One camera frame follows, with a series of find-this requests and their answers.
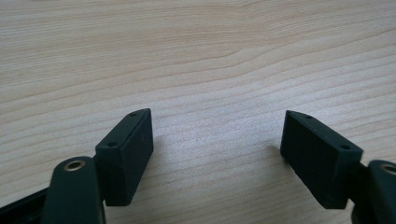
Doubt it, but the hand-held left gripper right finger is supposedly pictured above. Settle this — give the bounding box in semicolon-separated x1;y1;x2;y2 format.
279;109;364;210

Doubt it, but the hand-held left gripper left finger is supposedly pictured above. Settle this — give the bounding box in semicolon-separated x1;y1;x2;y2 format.
94;107;155;207

